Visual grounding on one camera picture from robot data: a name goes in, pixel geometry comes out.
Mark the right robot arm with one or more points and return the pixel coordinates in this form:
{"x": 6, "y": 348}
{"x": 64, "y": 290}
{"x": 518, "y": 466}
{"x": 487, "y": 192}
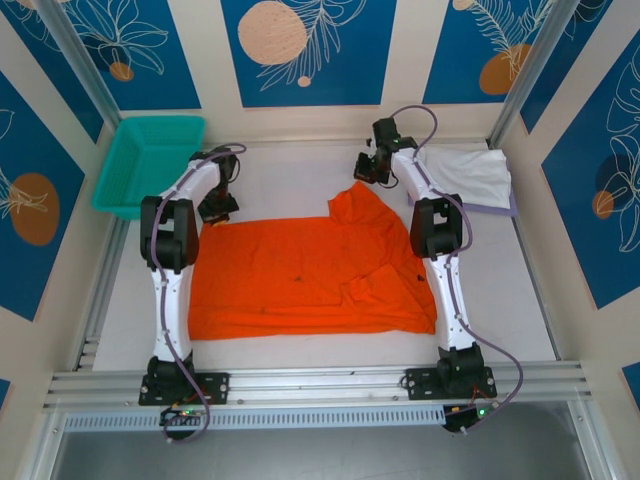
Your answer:
{"x": 450, "y": 300}

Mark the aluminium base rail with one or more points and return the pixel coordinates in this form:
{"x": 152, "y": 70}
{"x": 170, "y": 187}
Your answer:
{"x": 320, "y": 382}

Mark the lilac t-shirt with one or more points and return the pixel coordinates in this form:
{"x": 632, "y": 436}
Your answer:
{"x": 492, "y": 210}

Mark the aluminium frame post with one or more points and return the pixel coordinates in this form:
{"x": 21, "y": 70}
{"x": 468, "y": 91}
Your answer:
{"x": 85, "y": 70}
{"x": 530, "y": 70}

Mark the aluminium side rail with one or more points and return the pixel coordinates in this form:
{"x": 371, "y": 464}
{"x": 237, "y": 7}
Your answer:
{"x": 107, "y": 280}

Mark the teal plastic basket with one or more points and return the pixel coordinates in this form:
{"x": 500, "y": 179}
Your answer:
{"x": 140, "y": 160}

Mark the white t-shirt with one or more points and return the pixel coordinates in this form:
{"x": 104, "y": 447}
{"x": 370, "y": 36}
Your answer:
{"x": 470, "y": 172}

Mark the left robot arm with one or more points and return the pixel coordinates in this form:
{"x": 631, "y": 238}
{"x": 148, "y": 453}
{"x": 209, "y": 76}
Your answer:
{"x": 170, "y": 310}

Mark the small controller board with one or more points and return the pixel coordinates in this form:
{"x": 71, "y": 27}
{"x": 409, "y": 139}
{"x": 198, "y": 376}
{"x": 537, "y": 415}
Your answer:
{"x": 182, "y": 414}
{"x": 472, "y": 414}

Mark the orange t-shirt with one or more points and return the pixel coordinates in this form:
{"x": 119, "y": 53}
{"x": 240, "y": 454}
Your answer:
{"x": 300, "y": 280}

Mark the blue floral wall panel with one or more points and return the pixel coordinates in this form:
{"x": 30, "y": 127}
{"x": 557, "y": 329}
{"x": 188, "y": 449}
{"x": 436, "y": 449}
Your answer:
{"x": 475, "y": 50}
{"x": 45, "y": 65}
{"x": 595, "y": 200}
{"x": 565, "y": 65}
{"x": 310, "y": 50}
{"x": 35, "y": 200}
{"x": 145, "y": 55}

